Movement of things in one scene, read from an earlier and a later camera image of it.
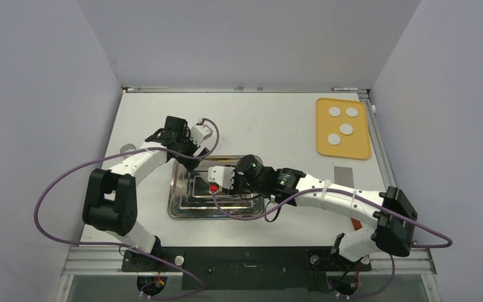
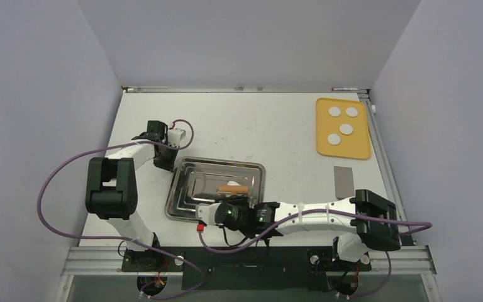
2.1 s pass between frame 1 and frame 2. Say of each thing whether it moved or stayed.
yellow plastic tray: stayed
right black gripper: moved
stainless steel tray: stayed
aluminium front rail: stayed
